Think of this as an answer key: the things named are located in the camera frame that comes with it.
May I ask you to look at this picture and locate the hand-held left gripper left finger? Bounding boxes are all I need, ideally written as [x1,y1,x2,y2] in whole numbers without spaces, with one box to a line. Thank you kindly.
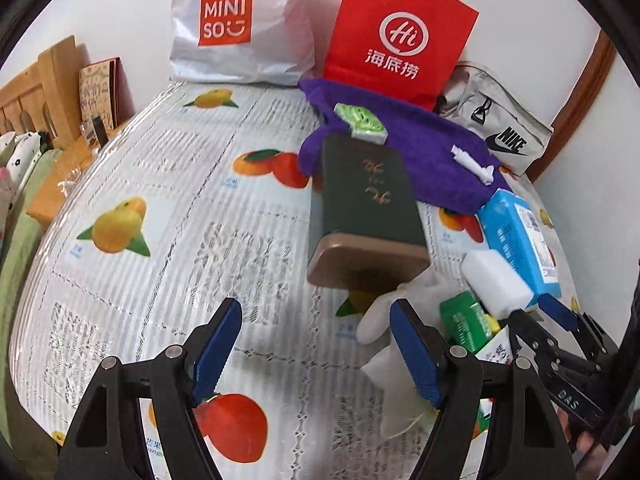
[57,297,244,480]

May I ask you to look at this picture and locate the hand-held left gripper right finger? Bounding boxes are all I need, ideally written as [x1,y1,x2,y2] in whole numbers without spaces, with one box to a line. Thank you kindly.
[389,299,571,480]

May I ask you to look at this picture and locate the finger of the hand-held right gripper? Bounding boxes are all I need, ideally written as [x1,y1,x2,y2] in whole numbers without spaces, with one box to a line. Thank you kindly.
[510,310,601,381]
[540,292,618,361]

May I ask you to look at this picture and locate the white persimmon print packet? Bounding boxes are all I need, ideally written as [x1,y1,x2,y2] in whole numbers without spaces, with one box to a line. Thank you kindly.
[472,329,517,367]

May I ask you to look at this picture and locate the dark green box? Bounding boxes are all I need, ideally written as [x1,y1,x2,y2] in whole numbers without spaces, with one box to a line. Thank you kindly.
[306,132,432,293]

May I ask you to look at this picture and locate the person's right hand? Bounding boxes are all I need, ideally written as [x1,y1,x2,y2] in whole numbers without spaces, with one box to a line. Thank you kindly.
[560,410,596,456]

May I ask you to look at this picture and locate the green packet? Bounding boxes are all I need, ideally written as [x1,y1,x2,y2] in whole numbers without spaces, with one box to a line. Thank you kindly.
[439,291,503,356]

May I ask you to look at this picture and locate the white sponge block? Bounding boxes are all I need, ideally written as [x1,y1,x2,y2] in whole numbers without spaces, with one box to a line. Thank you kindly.
[460,249,538,321]

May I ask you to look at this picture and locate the blue box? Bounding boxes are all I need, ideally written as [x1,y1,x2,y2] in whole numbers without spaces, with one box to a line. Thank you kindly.
[476,187,563,306]

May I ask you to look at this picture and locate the fruit print tablecloth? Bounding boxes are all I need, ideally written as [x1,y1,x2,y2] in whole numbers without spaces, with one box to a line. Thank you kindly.
[10,80,601,480]

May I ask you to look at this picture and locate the white rolled paper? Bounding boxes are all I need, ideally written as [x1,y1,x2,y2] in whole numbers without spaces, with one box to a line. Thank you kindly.
[450,144,496,183]

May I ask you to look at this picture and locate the purple towel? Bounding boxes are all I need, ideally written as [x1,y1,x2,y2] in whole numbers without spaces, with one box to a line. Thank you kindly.
[297,77,513,216]

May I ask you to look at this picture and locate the grey waist bag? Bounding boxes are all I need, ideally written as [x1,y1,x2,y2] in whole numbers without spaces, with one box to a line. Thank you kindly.
[435,62,555,176]

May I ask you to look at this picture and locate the green bedsheet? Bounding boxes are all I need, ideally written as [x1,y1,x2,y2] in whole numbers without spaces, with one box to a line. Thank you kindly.
[0,150,66,461]

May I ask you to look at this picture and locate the wooden bedside table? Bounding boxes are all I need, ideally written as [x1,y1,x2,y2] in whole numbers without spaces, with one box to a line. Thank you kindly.
[26,127,126,231]

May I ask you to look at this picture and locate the green tissue pack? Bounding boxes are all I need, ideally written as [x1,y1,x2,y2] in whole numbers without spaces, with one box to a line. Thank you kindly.
[334,102,390,145]

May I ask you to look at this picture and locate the plush toys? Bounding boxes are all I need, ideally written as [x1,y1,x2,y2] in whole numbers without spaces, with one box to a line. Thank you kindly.
[0,130,51,196]

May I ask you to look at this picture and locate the brown patterned book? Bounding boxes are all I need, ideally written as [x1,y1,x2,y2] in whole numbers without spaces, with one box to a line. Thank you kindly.
[77,57,121,131]

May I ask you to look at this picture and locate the white plastic shopping bag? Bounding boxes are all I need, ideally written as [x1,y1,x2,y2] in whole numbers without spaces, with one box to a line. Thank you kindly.
[169,0,321,86]

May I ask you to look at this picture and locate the red paper bag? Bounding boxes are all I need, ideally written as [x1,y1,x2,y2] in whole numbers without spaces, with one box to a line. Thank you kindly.
[322,0,481,111]

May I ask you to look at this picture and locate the wooden headboard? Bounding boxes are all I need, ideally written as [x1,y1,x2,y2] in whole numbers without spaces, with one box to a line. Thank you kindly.
[0,35,83,151]

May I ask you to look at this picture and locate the brown wooden door frame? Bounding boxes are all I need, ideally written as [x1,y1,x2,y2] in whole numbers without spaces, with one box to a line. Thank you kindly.
[527,30,618,186]

